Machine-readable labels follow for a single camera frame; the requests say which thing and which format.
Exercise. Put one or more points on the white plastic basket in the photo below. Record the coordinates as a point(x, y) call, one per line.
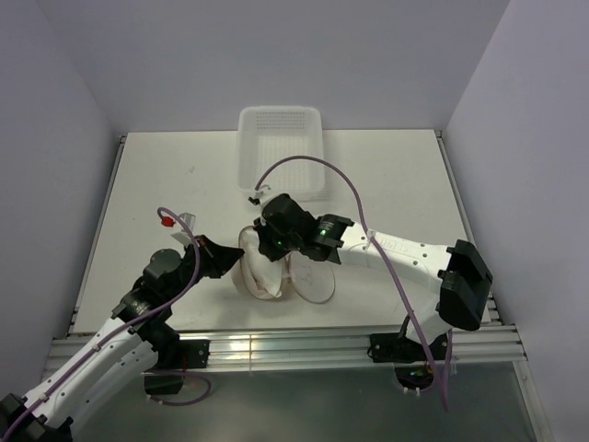
point(268, 134)

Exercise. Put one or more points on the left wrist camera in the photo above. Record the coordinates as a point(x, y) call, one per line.
point(176, 230)

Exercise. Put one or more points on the mesh laundry bag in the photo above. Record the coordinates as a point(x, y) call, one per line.
point(312, 281)

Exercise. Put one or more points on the white bra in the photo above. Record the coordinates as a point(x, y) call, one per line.
point(263, 278)

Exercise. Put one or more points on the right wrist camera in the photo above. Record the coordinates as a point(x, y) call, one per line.
point(258, 193)

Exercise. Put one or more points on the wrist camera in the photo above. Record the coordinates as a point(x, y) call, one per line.
point(258, 193)
point(176, 230)

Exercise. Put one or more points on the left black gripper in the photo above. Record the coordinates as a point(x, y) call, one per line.
point(219, 258)

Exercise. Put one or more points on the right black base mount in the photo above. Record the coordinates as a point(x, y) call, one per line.
point(414, 372)

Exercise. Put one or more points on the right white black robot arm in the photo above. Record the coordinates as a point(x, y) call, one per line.
point(457, 276)

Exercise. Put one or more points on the aluminium mounting rail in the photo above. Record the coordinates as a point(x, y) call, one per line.
point(335, 348)

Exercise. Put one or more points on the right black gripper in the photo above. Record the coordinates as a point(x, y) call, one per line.
point(263, 228)

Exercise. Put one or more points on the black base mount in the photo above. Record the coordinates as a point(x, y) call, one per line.
point(414, 372)
point(176, 369)

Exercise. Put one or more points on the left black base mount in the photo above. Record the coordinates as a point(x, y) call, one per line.
point(176, 369)

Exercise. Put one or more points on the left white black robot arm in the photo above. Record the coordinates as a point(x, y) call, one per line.
point(135, 338)

